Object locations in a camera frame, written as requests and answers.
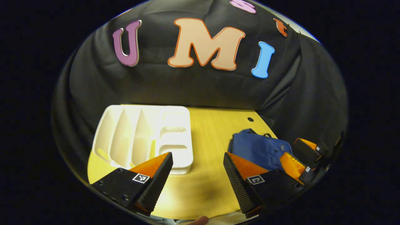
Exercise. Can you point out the white bookshelf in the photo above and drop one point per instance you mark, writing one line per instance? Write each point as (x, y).
(175, 137)

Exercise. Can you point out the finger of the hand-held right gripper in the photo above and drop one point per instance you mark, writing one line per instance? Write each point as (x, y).
(304, 148)
(292, 162)

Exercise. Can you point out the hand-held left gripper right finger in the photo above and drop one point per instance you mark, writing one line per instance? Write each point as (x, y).
(237, 187)

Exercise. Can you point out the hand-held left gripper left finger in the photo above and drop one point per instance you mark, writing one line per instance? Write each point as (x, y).
(157, 184)

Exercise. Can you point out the blue schoolbag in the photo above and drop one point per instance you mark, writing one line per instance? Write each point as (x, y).
(259, 150)

